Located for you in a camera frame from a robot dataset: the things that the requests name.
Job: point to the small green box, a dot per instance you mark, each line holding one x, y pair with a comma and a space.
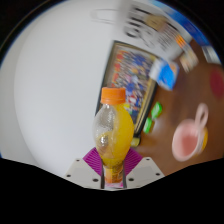
148, 125
156, 110

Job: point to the framed group photo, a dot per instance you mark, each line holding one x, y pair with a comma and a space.
131, 71

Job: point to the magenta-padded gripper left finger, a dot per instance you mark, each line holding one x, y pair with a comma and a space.
80, 171

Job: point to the blue tissue pack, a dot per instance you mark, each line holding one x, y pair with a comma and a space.
165, 75

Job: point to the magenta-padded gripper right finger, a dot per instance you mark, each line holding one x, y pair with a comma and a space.
145, 170

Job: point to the white remote control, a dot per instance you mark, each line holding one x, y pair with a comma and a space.
210, 54

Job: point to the orange-capped juice bottle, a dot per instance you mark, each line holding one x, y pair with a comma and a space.
113, 133

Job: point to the white printed paper gift bag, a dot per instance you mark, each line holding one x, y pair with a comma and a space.
150, 30

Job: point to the pink mug with yellow print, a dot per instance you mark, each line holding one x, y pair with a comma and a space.
188, 143

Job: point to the flat round red coaster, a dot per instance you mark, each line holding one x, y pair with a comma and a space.
217, 82

